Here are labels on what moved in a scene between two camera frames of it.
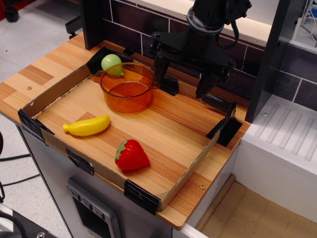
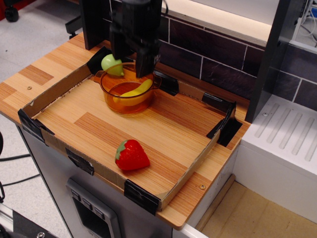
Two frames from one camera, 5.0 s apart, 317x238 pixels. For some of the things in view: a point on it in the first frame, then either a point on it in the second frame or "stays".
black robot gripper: [201, 49] to [135, 26]
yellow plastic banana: [87, 127] to [135, 97]
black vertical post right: [286, 15] stays
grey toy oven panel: [95, 218] stays
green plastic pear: [112, 64] stays
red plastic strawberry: [131, 155] stays
